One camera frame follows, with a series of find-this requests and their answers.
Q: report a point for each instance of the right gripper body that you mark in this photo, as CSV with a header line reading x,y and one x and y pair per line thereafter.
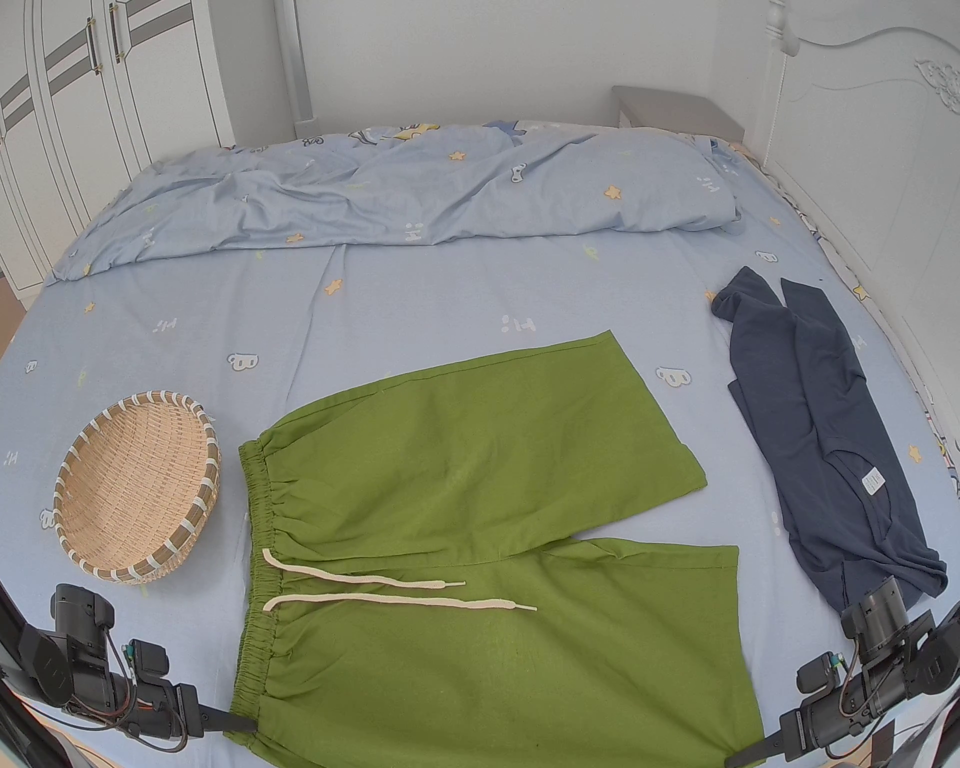
x,y
814,724

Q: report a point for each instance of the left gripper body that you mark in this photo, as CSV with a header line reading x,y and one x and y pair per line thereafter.
x,y
184,712

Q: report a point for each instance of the green shorts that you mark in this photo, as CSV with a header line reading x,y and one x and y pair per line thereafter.
x,y
487,465

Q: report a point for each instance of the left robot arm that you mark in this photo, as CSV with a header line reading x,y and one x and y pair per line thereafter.
x,y
67,660

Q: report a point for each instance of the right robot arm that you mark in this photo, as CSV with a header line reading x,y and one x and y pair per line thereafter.
x,y
900,660

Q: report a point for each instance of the round woven basket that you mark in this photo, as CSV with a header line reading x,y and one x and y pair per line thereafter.
x,y
135,487

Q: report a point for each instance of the dark blue T-shirt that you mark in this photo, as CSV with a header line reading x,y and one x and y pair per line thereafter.
x,y
817,412

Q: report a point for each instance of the pale blue quilt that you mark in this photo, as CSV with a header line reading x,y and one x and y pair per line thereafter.
x,y
450,187

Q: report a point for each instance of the white wardrobe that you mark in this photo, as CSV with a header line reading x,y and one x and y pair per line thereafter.
x,y
112,112

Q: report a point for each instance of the grey bedside table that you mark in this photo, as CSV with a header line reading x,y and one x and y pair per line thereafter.
x,y
667,109

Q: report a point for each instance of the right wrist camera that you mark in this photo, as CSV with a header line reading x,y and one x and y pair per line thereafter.
x,y
816,671

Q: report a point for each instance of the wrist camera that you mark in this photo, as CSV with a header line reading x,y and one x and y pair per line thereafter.
x,y
816,671
148,660

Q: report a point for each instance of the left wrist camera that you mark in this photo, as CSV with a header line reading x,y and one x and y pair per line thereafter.
x,y
148,660

